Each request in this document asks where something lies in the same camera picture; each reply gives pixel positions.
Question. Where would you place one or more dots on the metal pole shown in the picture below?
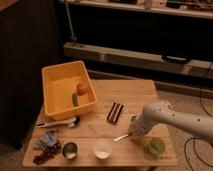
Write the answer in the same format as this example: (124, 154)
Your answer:
(72, 37)

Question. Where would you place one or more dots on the white dish brush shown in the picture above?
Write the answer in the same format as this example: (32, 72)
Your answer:
(71, 122)

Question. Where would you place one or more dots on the low wooden shelf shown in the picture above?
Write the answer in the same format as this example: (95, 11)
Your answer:
(134, 59)

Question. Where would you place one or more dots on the green plastic cup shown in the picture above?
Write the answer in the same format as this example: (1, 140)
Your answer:
(155, 147)

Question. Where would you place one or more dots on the small metal cup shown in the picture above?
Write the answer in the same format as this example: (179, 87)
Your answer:
(69, 150)

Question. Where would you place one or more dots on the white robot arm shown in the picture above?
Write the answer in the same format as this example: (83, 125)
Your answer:
(162, 112)

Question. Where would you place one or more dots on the green pepper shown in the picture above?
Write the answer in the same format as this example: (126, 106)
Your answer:
(75, 99)

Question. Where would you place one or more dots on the crumpled blue-grey cloth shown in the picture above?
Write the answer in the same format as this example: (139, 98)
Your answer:
(48, 139)

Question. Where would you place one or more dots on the white bowl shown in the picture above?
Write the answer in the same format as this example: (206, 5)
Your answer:
(102, 148)

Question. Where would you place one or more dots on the orange fruit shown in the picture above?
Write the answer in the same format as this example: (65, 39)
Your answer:
(82, 89)

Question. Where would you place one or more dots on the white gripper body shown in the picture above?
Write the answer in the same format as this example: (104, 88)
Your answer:
(135, 130)

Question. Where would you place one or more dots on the bunch of dark grapes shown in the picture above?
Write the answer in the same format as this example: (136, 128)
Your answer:
(47, 154)

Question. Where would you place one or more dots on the black handle on shelf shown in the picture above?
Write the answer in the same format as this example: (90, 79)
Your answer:
(181, 61)

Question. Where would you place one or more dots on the brown striped chocolate bar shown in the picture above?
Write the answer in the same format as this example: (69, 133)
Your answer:
(114, 113)

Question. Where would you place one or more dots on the yellow plastic bin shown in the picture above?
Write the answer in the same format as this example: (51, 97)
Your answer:
(59, 83)

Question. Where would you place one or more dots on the wooden table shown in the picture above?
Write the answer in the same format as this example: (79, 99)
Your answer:
(133, 94)

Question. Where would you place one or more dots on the silver metal fork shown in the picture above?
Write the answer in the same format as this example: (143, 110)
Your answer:
(120, 137)

